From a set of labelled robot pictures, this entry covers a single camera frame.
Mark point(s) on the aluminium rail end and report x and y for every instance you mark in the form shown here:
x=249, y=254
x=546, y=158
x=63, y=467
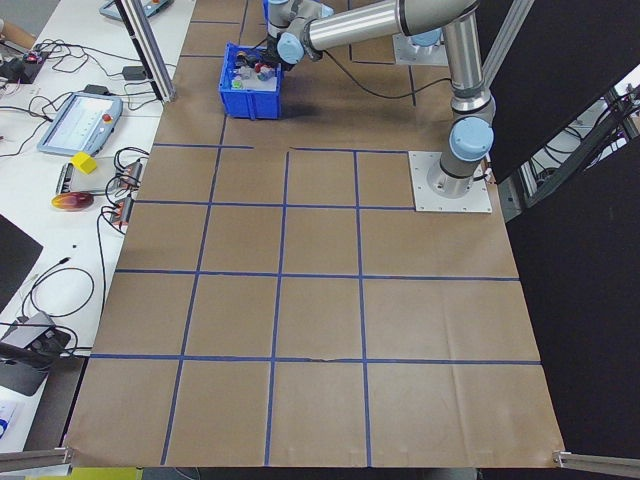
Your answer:
x=35, y=457
x=595, y=461

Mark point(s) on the black frame cover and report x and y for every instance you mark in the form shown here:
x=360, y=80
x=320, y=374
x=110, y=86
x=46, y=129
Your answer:
x=575, y=325

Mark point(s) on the green white push button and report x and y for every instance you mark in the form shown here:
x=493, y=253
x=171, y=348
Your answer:
x=236, y=85

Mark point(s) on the aluminium profile post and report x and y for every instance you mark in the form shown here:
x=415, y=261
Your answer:
x=150, y=55
x=510, y=35

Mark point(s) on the red yellow mango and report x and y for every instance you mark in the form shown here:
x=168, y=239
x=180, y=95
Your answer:
x=72, y=201

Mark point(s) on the black power adapter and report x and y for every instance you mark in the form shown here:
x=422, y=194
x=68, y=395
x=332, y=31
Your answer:
x=134, y=73

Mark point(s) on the blue plastic button bin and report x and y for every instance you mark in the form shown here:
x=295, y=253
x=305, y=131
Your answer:
x=250, y=105

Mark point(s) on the grey docking hub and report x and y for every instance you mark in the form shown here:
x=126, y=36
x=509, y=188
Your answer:
x=30, y=332

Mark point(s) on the small grey metal device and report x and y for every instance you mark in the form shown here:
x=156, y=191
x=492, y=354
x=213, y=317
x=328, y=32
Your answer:
x=65, y=179

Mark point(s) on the white blue box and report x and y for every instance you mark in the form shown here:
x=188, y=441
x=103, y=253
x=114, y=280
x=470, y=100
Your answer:
x=9, y=417

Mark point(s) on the yellow cube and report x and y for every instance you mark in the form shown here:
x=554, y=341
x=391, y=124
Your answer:
x=83, y=163

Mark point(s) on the white square base plate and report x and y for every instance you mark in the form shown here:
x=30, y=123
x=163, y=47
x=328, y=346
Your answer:
x=425, y=200
x=400, y=50

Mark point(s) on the light blue teach pendant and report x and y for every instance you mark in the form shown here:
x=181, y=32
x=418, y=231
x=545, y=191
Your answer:
x=75, y=125
x=109, y=7

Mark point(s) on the white blue push button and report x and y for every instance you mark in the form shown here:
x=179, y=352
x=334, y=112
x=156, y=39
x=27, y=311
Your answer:
x=263, y=75

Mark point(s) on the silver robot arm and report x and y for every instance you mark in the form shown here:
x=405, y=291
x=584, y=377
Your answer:
x=465, y=65

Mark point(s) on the grey usb hub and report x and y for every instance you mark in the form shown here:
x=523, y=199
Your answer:
x=132, y=172

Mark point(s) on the yellow green strip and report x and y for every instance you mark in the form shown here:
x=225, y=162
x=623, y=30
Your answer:
x=105, y=474

